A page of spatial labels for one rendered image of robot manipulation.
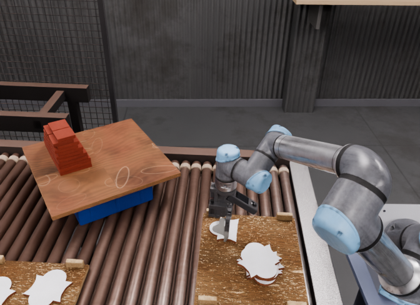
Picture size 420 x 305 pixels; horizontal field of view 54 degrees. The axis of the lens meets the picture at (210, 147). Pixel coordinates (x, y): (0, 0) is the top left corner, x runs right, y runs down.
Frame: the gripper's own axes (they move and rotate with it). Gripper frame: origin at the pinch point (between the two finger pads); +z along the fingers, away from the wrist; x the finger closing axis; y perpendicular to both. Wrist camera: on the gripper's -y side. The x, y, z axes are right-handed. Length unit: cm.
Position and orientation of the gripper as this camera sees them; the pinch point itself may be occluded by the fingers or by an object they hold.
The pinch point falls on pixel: (228, 229)
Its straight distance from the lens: 153.0
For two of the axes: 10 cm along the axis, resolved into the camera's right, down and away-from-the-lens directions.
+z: -0.4, 8.3, 5.5
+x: -1.4, 5.5, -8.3
